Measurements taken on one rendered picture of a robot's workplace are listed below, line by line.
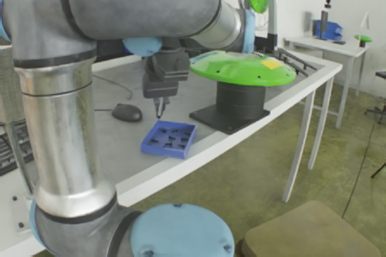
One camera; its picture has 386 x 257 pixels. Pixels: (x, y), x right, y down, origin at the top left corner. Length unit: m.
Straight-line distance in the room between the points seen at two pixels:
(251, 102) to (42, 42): 0.63
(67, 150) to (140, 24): 0.11
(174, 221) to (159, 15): 0.17
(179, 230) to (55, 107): 0.14
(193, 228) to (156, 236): 0.03
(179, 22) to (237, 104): 0.58
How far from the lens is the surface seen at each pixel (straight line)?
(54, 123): 0.21
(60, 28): 0.18
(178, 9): 0.17
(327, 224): 0.92
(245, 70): 0.66
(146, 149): 0.60
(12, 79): 0.38
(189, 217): 0.24
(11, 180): 0.60
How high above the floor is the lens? 1.23
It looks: 23 degrees down
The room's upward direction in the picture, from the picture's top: 2 degrees clockwise
